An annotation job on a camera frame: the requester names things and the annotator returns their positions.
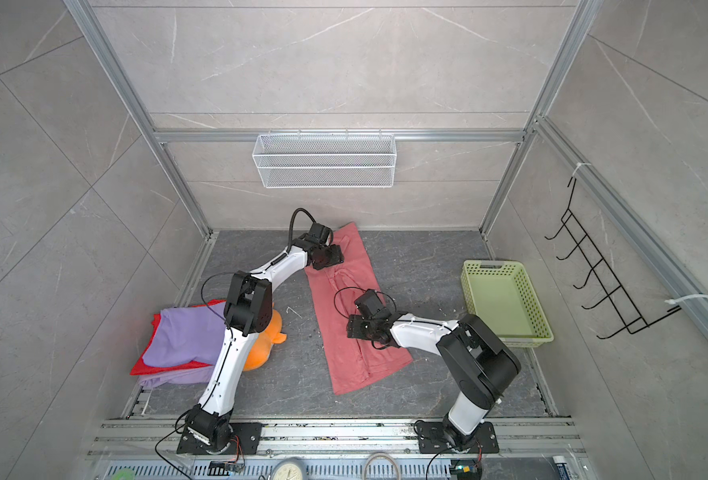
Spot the pink t shirt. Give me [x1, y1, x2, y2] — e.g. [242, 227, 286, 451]
[304, 221, 415, 397]

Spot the white wire mesh shelf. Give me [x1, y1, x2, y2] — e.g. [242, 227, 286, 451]
[252, 133, 397, 189]

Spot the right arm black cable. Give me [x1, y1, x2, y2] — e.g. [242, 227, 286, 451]
[332, 285, 398, 322]

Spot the black wire hook rack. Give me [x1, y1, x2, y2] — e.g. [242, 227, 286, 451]
[544, 178, 682, 340]

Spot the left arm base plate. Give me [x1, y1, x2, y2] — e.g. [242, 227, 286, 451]
[176, 422, 263, 456]

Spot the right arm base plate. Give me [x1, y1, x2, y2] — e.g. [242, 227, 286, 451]
[412, 420, 500, 454]

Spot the white cable loop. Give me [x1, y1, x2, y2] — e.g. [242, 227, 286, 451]
[361, 451, 403, 480]

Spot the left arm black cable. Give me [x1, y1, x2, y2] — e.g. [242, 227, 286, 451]
[286, 207, 318, 253]

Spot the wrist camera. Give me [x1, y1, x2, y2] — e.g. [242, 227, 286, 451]
[354, 289, 391, 320]
[307, 222, 332, 245]

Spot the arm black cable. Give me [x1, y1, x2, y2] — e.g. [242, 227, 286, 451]
[332, 285, 398, 322]
[286, 207, 318, 253]

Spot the orange plush fish toy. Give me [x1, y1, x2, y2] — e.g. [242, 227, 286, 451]
[244, 310, 287, 371]

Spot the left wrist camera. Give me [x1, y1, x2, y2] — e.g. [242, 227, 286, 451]
[307, 222, 332, 245]

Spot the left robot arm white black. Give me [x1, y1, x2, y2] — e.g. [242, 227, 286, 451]
[184, 238, 344, 454]

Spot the purple folded t shirt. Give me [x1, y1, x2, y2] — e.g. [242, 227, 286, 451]
[140, 299, 229, 390]

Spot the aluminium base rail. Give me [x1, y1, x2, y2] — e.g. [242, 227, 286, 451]
[85, 417, 596, 479]

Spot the round pressure gauge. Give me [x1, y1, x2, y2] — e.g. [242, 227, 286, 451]
[269, 458, 307, 480]

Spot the green plastic basket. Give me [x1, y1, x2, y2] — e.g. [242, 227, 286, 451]
[460, 260, 554, 348]

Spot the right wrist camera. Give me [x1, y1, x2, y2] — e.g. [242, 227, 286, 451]
[354, 289, 391, 320]

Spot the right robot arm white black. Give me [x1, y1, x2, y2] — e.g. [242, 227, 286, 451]
[346, 313, 521, 452]

